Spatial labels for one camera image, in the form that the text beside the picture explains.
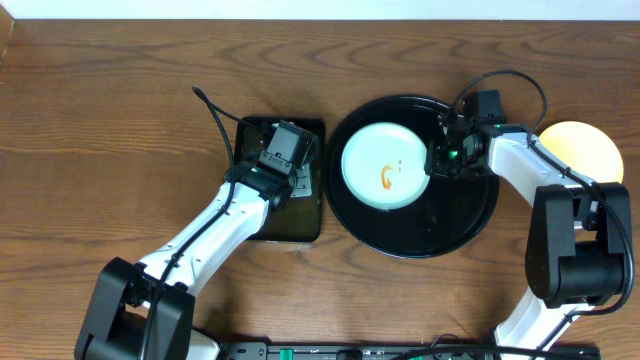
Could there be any black rectangular water tray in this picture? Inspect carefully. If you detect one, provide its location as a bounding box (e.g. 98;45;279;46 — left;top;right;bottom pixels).
234;116;325;243

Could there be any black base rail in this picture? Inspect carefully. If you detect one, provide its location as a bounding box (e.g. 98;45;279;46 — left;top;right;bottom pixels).
216;342;601;360

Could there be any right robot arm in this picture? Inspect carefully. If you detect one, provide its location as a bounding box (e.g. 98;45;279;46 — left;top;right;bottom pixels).
425;90;635;359

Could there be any yellow plate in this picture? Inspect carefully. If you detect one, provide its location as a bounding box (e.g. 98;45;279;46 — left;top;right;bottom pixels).
539;121;624;183

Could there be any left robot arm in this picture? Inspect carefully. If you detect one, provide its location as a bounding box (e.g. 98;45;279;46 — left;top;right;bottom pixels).
74;117;325;359

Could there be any light blue plate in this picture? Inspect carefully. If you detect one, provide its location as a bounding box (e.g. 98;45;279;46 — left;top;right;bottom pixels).
340;122;430;211

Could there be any round black serving tray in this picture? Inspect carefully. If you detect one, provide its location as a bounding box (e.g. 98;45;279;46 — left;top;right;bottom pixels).
322;95;500;258

